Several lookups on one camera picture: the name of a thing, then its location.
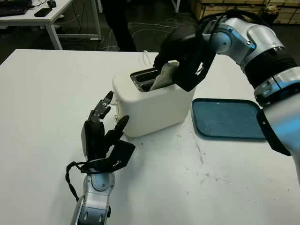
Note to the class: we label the black laptop with pink screen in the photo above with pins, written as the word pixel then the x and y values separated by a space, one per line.
pixel 11 9

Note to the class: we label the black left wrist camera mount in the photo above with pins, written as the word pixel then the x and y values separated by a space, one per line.
pixel 119 154

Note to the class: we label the white metal frame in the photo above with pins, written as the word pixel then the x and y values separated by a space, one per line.
pixel 175 5

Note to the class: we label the white bread slice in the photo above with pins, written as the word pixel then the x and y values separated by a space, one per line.
pixel 164 77

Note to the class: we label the white office desk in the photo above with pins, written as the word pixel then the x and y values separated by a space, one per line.
pixel 54 14

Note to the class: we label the person in black trousers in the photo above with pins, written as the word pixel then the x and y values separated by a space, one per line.
pixel 122 30

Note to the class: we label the blue plastic tray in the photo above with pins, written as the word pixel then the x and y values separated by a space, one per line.
pixel 222 119

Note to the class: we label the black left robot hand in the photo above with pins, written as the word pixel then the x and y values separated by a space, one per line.
pixel 93 140

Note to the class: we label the black smartphone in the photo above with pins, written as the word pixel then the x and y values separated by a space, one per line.
pixel 42 12

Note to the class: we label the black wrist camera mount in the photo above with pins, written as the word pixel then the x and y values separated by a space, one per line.
pixel 194 70
pixel 119 154

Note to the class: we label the black computer mouse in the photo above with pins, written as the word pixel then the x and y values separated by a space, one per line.
pixel 51 3

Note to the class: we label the white two-slot toaster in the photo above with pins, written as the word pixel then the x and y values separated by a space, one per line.
pixel 152 112

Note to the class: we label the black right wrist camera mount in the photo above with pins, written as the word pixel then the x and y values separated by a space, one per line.
pixel 194 70

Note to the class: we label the white toaster lever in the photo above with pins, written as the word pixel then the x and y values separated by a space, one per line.
pixel 115 102

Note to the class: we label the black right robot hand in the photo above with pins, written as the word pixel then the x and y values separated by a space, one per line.
pixel 180 32

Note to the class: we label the silver toaster knob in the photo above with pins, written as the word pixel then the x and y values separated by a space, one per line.
pixel 116 118

